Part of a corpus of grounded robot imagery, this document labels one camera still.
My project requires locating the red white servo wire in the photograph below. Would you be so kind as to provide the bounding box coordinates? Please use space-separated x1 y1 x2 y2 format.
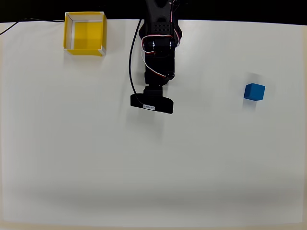
141 34 174 79

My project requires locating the blue cube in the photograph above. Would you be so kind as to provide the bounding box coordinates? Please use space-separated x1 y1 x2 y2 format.
243 83 266 102

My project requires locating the black bar webcam with label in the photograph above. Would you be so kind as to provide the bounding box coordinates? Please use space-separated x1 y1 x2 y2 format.
130 85 174 115

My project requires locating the thin black table cable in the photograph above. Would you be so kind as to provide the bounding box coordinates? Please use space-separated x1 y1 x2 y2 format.
0 17 65 35

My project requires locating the yellow open cardboard box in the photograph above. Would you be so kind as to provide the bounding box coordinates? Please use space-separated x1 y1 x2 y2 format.
63 11 107 58

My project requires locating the black webcam cable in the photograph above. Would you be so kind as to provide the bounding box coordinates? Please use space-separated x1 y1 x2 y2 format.
129 19 144 106

